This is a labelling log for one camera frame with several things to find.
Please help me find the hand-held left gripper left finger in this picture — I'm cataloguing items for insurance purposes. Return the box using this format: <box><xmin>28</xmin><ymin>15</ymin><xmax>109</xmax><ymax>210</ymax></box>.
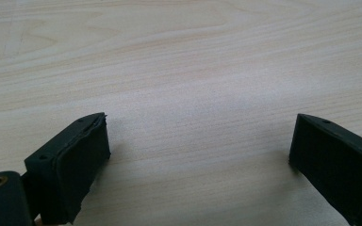
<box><xmin>23</xmin><ymin>112</ymin><xmax>112</xmax><ymax>226</ymax></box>

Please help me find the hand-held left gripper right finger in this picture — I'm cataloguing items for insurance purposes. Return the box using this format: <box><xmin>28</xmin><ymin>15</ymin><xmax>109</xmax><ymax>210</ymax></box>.
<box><xmin>288</xmin><ymin>113</ymin><xmax>362</xmax><ymax>226</ymax></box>

